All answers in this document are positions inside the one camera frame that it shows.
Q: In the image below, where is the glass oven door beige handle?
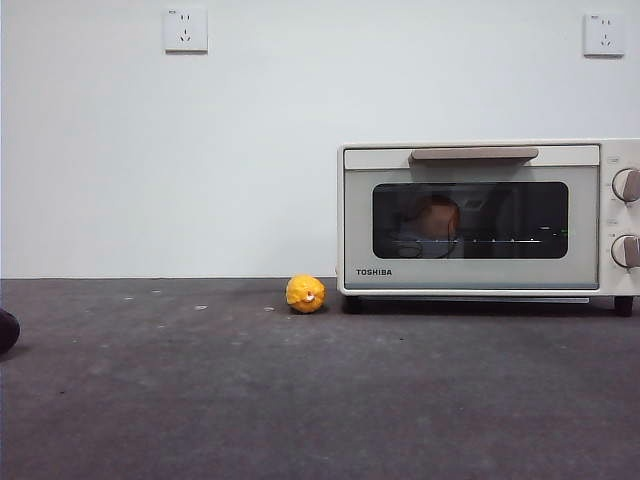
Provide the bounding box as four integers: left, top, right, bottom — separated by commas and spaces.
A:
343, 144, 601, 291

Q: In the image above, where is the brown potato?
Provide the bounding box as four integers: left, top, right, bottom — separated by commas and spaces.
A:
417, 194, 462, 236

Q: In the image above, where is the cream toaster oven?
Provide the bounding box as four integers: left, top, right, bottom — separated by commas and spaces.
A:
336, 138, 640, 317

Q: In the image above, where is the beige oven control knob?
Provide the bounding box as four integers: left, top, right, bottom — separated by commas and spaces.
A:
611, 233, 640, 269
613, 168, 640, 204

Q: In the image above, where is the yellow corn cob piece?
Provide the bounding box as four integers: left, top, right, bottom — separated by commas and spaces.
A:
285, 273, 327, 315

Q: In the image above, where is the dark purple eggplant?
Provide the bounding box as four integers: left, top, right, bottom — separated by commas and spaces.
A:
0, 308, 21, 355

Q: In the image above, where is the white wall power socket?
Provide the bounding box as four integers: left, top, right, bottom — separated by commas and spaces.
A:
583, 12, 626, 58
164, 7, 209, 55

